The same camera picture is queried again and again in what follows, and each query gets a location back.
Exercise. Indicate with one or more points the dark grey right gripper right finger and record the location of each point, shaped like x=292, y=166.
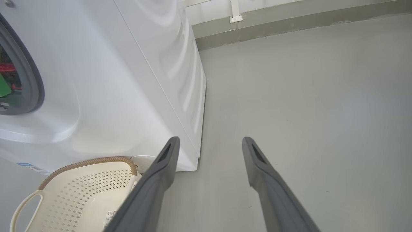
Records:
x=273, y=193

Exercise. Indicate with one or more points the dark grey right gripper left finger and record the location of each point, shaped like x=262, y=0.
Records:
x=151, y=193

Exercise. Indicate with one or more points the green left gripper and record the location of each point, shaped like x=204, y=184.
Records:
x=4, y=87

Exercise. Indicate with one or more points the red and white garment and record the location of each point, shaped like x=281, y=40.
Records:
x=7, y=67

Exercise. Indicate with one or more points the white basket label sticker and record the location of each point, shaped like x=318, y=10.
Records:
x=109, y=219

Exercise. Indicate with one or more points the cream perforated laundry basket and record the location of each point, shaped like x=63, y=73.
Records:
x=70, y=199

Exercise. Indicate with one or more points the white front-load washing machine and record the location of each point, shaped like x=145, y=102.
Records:
x=96, y=80

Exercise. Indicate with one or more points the round white filter cover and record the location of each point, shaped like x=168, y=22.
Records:
x=143, y=162

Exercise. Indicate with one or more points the blue white energy label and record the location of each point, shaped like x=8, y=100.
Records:
x=32, y=168

